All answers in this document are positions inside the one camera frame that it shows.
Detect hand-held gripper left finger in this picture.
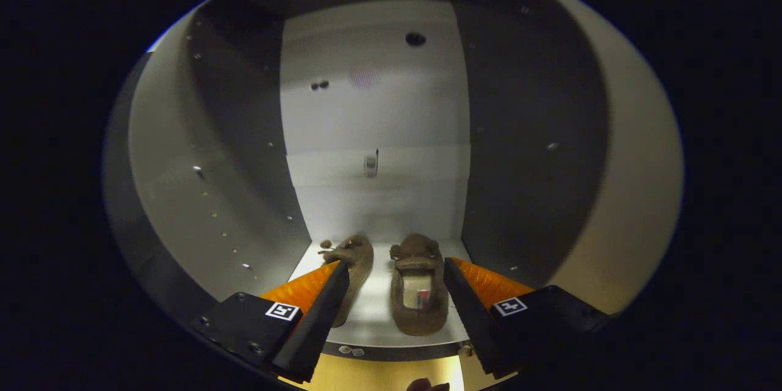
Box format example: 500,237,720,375
188,260,351,383

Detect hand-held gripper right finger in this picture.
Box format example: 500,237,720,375
442,257,612,378

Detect brown fuzzy shoe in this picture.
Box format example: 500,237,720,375
319,234,375,328
390,233,450,337

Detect dark grey shoe cabinet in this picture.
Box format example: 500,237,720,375
103,0,684,375

